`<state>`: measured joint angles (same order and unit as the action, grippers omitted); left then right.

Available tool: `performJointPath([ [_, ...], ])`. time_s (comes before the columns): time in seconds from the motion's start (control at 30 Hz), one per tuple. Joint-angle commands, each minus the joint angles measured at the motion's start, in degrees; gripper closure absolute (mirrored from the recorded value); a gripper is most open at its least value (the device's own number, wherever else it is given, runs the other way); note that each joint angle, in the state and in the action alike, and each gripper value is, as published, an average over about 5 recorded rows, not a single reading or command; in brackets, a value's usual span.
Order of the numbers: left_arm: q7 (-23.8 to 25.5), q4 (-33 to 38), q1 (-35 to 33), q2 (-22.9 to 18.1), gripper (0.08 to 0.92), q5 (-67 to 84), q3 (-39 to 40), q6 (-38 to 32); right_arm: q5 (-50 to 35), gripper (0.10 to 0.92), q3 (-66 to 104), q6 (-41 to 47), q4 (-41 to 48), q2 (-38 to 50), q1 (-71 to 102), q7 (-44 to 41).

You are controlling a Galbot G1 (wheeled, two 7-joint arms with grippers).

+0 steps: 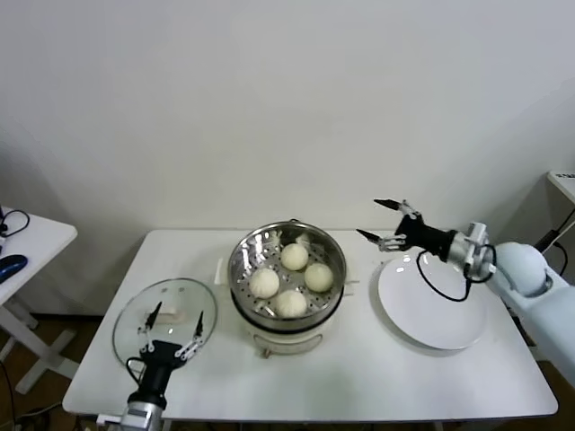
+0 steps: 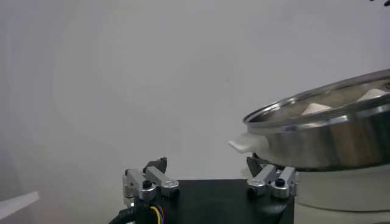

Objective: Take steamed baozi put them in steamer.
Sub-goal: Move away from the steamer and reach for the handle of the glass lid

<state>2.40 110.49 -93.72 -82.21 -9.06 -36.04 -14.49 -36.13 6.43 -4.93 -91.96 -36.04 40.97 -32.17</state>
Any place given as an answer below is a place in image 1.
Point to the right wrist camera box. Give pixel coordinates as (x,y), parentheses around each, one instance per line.
(479,231)

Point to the white side table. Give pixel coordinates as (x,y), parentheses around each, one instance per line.
(40,242)

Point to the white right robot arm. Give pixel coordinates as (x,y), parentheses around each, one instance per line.
(525,269)

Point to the white round plate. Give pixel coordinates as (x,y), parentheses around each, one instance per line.
(427,305)

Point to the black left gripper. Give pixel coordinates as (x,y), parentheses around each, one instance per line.
(161,357)

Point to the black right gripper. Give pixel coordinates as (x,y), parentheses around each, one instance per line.
(422,238)

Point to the blue computer mouse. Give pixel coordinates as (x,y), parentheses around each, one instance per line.
(11,267)

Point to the black power strip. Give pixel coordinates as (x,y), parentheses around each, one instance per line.
(549,239)

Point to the white steamed baozi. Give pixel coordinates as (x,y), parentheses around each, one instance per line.
(264,283)
(294,257)
(291,303)
(319,276)

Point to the round glass pot lid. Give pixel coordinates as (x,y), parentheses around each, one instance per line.
(179,296)

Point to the white table with label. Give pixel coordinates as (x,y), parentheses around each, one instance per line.
(563,182)

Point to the stainless steel steamer basket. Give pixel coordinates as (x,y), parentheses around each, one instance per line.
(242,260)

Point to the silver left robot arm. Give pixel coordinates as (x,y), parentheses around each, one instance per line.
(141,413)

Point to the cream electric cooker base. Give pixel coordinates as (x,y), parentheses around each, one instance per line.
(287,336)

